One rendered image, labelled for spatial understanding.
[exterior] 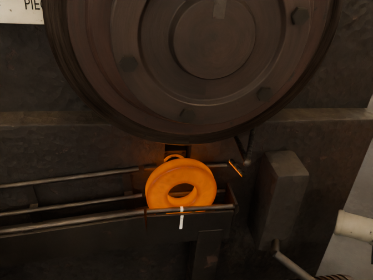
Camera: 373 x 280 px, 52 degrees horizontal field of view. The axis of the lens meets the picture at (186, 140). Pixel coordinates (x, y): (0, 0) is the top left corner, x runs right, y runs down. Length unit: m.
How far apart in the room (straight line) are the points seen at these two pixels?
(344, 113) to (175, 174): 0.44
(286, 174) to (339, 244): 1.12
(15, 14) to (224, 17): 0.39
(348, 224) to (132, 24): 0.66
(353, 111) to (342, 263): 0.98
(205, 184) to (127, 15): 0.43
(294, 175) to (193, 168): 0.22
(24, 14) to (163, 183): 0.41
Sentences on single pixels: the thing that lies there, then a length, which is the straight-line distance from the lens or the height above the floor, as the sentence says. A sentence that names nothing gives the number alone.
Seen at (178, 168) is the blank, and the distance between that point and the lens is 0.78.
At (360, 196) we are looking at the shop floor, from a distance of 2.25.
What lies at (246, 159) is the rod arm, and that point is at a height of 0.91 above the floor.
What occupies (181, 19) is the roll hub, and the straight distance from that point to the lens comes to 0.52.
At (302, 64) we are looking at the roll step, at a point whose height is 1.05.
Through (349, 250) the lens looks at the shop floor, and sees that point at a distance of 1.92.
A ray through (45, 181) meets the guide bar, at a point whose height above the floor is 0.74.
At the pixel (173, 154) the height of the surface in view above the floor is 0.77.
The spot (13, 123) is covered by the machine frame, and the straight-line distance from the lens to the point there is 0.82.
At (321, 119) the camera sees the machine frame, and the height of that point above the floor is 0.87.
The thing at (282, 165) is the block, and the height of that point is 0.80.
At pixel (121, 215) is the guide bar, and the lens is 0.82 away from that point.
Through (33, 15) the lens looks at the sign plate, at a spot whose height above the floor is 1.08.
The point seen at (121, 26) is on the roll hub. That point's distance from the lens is 0.52.
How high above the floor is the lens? 1.28
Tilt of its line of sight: 33 degrees down
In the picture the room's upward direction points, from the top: 6 degrees clockwise
